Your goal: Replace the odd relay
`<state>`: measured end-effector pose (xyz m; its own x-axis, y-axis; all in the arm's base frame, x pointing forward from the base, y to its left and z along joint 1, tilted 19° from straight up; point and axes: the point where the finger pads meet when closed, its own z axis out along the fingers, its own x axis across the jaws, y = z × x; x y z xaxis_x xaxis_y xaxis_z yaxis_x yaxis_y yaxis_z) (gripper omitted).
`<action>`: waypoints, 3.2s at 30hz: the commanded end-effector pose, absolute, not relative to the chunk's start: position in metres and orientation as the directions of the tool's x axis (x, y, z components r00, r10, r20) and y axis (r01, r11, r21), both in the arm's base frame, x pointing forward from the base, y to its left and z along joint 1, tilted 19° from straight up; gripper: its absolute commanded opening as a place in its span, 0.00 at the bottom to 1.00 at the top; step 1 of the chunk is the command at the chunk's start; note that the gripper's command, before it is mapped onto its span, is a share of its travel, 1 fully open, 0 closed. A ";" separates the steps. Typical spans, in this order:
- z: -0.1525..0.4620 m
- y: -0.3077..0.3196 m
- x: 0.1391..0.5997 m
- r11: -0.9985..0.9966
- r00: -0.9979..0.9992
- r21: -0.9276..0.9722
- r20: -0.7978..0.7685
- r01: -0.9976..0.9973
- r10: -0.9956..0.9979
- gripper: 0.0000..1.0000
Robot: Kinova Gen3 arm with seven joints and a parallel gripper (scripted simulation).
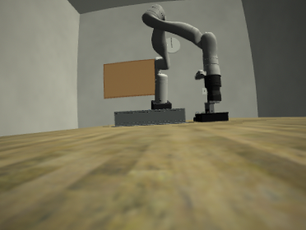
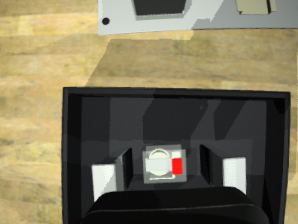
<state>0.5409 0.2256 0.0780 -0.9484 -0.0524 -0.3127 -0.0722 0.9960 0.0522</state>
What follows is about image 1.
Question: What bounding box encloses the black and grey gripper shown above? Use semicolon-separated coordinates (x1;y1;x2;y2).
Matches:
195;64;221;113

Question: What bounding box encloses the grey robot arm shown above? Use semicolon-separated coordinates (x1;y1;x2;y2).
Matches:
142;4;219;104

